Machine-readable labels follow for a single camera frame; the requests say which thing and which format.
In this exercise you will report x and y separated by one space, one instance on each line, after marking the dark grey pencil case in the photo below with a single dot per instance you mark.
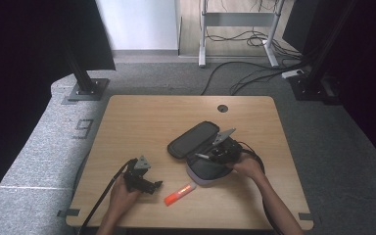
192 140

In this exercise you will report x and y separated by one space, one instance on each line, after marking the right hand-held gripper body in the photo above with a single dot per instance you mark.
228 151

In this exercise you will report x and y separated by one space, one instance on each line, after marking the grey tape piece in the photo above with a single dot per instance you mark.
305 216
68 212

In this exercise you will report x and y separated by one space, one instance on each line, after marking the white desk frame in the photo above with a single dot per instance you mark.
238 19

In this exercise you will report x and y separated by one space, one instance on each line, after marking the black metal stand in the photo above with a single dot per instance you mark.
316 84
86 88

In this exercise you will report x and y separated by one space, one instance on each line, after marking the white power strip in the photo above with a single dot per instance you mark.
292 73

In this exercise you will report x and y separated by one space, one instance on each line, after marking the black curtain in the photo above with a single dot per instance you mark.
23 81
368 65

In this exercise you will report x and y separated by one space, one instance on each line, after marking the person's right hand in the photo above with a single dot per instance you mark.
248 166

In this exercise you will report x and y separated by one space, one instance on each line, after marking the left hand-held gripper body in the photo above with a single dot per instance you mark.
134 178

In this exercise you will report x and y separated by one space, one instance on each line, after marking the white partition panel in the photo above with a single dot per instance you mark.
140 23

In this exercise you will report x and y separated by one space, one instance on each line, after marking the person's left hand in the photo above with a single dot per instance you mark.
122 197

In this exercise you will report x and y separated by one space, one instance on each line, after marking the orange highlighter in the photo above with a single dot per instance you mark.
179 194

